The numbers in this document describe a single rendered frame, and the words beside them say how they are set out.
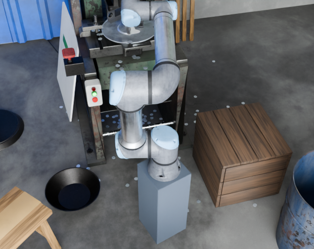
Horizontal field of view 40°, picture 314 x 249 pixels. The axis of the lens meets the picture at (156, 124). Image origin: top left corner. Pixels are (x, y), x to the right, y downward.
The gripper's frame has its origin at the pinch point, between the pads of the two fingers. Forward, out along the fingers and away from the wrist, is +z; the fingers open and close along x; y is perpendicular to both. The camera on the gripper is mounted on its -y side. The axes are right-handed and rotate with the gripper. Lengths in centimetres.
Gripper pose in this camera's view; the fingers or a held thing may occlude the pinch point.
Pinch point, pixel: (128, 32)
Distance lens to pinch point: 206.0
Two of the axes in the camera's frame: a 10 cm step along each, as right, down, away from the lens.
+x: -0.4, -9.3, 3.7
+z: -0.2, 3.7, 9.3
